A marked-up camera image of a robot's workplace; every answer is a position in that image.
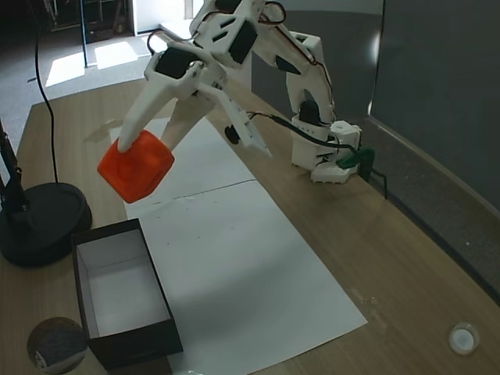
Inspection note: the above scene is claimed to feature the black camera cable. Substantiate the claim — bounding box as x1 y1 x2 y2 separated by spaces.
248 112 361 161

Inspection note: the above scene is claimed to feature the black hanging cable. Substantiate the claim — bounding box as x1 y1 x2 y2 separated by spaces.
34 0 60 184

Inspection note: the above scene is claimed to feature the dark grey desk partition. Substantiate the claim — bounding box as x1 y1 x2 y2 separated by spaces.
249 0 500 308

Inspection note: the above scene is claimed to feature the small white cap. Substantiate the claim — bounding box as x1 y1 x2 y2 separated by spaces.
448 321 481 356

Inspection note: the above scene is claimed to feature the white paper sheet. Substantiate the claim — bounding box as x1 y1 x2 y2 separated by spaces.
124 179 369 375
108 116 258 207

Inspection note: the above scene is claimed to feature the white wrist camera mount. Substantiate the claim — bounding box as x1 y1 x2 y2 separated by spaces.
212 87 273 158

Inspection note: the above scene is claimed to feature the orange cube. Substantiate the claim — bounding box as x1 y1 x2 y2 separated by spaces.
96 130 176 204

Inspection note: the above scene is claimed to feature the dark round coaster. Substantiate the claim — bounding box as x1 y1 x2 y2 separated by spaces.
27 316 89 372

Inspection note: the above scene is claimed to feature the black round-base stand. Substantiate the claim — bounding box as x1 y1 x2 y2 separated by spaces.
0 116 94 268

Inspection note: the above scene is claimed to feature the green table clamp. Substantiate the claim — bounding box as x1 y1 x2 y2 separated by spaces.
337 147 377 173

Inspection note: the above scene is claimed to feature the brown cardboard box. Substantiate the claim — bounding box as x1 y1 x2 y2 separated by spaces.
70 218 184 372

